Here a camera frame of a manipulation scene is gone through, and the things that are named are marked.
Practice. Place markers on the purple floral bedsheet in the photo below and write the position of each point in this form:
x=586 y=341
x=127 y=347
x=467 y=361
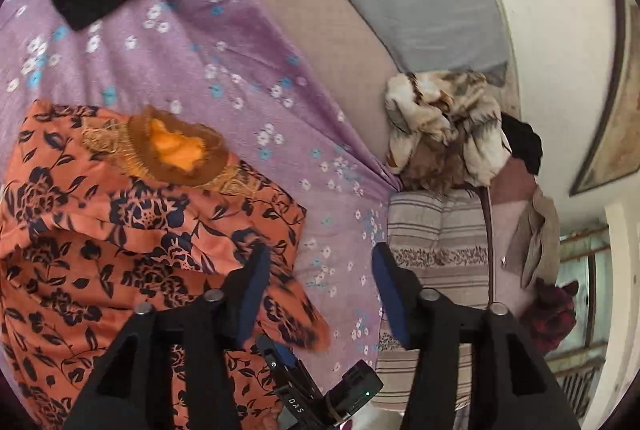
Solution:
x=190 y=55

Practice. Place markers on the orange black floral garment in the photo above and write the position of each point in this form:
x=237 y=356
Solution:
x=100 y=230

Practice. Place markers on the large framed wall picture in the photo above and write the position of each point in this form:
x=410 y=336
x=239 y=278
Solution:
x=617 y=110

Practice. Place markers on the dark red plaid cloth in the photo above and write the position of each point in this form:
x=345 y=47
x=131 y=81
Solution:
x=552 y=312

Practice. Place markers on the small black garment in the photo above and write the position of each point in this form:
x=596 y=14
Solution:
x=525 y=143

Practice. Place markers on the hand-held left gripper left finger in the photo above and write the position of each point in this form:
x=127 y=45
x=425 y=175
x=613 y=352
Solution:
x=250 y=300

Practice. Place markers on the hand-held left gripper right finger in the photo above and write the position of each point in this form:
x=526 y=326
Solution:
x=392 y=300

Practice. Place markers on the window grille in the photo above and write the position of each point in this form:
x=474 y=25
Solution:
x=585 y=310

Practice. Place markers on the cream brown floral cloth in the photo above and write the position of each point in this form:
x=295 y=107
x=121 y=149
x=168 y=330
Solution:
x=440 y=125

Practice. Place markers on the pink brown mattress sheet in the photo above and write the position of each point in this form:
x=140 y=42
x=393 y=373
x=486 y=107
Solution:
x=320 y=35

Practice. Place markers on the olive brown cloth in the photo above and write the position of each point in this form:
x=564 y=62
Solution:
x=537 y=235

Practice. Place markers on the striped beige pillow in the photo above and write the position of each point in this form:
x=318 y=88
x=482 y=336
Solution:
x=440 y=235

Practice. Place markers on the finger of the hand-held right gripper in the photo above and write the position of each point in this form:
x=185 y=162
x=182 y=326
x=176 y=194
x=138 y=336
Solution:
x=282 y=362

